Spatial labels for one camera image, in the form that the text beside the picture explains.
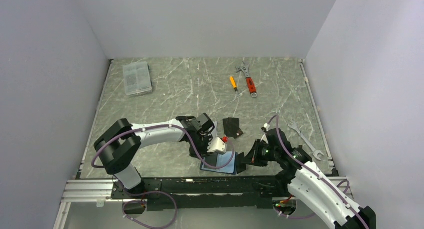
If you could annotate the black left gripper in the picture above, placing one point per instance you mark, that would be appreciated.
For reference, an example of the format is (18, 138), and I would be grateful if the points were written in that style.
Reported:
(208, 139)

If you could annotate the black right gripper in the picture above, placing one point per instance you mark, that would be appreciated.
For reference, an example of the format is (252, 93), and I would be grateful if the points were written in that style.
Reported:
(253, 158)

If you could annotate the black VIP credit card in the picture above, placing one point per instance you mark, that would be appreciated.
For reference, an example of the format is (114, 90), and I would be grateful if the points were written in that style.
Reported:
(211, 162)

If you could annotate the blue leather card holder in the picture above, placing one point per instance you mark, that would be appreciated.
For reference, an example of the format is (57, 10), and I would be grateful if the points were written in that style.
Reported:
(226, 163)

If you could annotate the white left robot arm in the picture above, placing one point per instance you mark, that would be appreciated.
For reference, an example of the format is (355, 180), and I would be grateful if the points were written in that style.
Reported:
(117, 147)

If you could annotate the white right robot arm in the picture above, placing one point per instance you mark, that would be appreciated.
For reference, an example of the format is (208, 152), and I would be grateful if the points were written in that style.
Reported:
(301, 177)

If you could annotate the white card stack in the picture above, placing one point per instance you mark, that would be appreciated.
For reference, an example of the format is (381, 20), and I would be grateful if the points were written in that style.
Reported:
(214, 131)

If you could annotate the black card stack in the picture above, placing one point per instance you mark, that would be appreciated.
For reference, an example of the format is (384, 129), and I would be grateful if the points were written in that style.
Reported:
(231, 127)

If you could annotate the silver open-end wrench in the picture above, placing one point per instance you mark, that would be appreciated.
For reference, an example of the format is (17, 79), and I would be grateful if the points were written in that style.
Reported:
(317, 154)

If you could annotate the orange screwdriver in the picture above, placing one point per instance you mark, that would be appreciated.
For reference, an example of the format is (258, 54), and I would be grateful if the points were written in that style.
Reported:
(234, 85)

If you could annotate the red adjustable wrench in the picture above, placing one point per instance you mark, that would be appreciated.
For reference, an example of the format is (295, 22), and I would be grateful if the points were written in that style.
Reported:
(244, 68)

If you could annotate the clear plastic screw box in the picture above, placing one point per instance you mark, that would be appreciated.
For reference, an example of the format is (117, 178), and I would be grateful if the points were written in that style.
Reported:
(137, 80)

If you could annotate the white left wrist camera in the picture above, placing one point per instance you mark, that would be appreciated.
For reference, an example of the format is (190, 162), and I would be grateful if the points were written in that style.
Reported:
(217, 145)

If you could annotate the black base frame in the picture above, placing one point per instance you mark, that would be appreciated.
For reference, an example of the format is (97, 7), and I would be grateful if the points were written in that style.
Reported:
(165, 193)

